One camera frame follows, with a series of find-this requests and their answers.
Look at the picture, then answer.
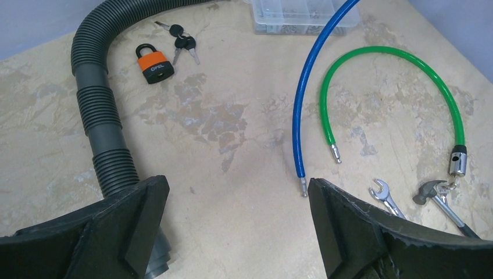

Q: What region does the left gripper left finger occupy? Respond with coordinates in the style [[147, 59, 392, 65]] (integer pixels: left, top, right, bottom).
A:
[[1, 176, 170, 278]]

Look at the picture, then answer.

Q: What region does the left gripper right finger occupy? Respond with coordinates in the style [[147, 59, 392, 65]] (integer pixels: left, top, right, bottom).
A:
[[308, 178, 492, 278]]

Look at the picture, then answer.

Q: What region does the orange black padlock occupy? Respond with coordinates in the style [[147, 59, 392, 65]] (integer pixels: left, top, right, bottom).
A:
[[135, 44, 175, 84]]

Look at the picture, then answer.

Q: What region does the blue cable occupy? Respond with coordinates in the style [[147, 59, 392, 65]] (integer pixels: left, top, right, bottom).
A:
[[291, 0, 361, 198]]

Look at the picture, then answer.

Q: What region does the black key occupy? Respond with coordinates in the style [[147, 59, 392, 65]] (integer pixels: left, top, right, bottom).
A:
[[154, 21, 201, 65]]

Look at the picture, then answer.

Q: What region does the silver open-end wrench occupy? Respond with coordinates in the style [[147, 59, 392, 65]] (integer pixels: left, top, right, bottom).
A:
[[369, 178, 406, 220]]

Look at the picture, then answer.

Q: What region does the small black hammer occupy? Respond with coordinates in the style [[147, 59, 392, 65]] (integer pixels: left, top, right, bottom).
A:
[[413, 180, 480, 239]]

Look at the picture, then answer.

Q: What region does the clear plastic organizer box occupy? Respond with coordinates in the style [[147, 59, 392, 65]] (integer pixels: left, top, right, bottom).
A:
[[247, 0, 345, 35]]

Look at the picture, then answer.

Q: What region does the black corrugated hose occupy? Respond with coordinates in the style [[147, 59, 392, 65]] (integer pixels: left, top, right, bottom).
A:
[[70, 0, 216, 279]]

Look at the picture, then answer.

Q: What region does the green cable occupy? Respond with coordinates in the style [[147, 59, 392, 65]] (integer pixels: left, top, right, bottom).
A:
[[319, 45, 469, 178]]

